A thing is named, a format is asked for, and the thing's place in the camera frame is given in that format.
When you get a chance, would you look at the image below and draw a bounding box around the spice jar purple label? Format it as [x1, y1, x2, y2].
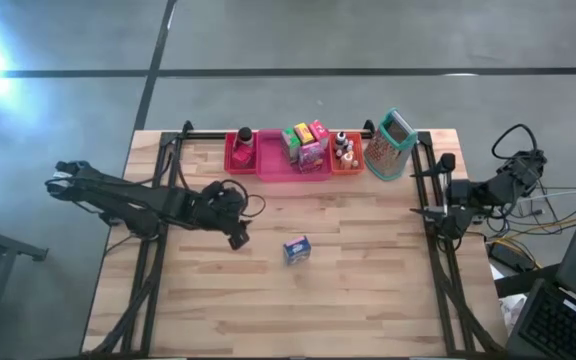
[236, 125, 255, 149]

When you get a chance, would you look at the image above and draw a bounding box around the white floor cable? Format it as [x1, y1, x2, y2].
[517, 187, 576, 206]

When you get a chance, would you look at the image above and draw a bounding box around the black floor cable bundle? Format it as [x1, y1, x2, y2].
[482, 179, 576, 236]

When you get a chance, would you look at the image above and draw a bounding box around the small red plastic basket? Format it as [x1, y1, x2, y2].
[223, 130, 259, 176]

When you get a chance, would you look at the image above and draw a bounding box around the black keyboard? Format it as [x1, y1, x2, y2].
[522, 287, 576, 360]

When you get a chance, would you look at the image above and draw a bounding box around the Frosted Flakes cereal box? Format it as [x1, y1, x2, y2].
[282, 235, 313, 266]

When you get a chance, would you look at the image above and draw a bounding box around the steel box grater teal trim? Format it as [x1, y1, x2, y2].
[363, 107, 419, 182]

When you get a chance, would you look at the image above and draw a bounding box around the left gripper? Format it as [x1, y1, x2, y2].
[197, 187, 252, 251]

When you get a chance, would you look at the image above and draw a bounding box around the yellow floor cable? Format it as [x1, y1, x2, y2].
[487, 219, 576, 244]

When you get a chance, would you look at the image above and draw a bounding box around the small red cereal box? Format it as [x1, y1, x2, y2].
[308, 119, 330, 150]

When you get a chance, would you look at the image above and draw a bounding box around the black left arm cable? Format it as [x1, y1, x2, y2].
[220, 178, 268, 220]

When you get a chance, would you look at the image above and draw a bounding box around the black aluminium rig frame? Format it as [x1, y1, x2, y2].
[81, 119, 512, 359]

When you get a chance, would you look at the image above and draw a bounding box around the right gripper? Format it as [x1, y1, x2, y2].
[410, 152, 494, 222]

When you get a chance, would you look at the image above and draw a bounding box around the small yellow carton box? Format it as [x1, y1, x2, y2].
[293, 122, 317, 146]

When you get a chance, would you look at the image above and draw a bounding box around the black power brick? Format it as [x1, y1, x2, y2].
[487, 241, 537, 274]

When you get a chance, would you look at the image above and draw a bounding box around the small orange plastic basket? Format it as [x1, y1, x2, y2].
[328, 130, 366, 176]

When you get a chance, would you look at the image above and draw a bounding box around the white crumpled bag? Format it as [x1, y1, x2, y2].
[497, 293, 529, 334]

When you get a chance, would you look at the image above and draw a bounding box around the small green carton box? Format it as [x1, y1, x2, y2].
[281, 128, 302, 164]

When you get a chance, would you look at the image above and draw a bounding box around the pink plastic tray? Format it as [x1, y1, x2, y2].
[255, 128, 333, 183]

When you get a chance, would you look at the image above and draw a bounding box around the Raisin Bran cereal box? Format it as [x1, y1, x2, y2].
[297, 142, 327, 175]

